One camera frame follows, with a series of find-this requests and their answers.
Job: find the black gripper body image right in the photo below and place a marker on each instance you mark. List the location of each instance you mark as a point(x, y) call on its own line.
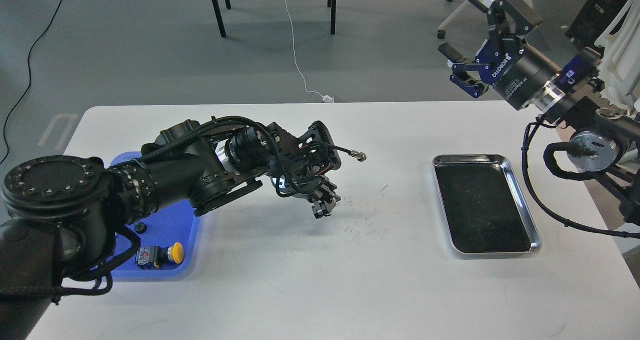
point(519, 73)

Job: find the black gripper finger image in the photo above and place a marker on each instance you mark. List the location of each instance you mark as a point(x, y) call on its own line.
point(461, 68)
point(330, 202)
point(319, 210)
point(507, 19)

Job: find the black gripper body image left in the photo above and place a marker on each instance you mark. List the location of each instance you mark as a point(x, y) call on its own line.
point(316, 188)

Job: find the small black gear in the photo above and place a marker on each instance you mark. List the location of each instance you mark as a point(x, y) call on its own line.
point(140, 228)

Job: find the black robot arm image left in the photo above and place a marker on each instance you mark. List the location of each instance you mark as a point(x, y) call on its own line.
point(70, 218)

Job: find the silver metal tray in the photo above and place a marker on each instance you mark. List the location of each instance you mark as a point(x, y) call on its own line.
point(485, 211)

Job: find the blue plastic tray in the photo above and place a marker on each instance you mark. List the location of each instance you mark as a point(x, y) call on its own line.
point(175, 223)

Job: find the black equipment case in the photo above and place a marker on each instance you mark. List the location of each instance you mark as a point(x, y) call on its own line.
point(592, 20)

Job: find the white grey office chair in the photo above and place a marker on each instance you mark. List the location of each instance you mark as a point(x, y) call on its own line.
point(619, 67)

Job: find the yellow push button switch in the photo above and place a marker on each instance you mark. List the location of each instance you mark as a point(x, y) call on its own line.
point(155, 256)

